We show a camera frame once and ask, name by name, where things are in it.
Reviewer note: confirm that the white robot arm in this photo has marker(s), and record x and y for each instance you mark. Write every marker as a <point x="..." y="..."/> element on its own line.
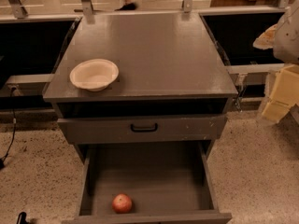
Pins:
<point x="283" y="39"/>

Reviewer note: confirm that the black object at floor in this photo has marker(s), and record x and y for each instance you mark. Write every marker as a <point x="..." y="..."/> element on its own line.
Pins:
<point x="22" y="218"/>

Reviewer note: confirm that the closed grey top drawer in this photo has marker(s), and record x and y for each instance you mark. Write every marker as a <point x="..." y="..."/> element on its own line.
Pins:
<point x="117" y="130"/>

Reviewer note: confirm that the red apple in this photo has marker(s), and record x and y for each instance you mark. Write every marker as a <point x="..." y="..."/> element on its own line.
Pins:
<point x="122" y="204"/>

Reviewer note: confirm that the open grey middle drawer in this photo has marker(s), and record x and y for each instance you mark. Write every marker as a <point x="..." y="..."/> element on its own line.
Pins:
<point x="168" y="182"/>

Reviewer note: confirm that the black drawer handle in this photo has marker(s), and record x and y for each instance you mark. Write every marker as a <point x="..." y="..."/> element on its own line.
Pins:
<point x="144" y="129"/>

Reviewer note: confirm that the white paper bowl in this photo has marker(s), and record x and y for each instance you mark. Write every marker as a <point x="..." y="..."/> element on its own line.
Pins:
<point x="94" y="75"/>

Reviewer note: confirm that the grey drawer cabinet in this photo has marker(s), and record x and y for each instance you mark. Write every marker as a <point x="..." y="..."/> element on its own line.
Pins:
<point x="168" y="66"/>

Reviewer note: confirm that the metal latch clamp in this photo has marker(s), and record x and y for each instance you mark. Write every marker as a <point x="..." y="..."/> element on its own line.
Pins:
<point x="241" y="87"/>

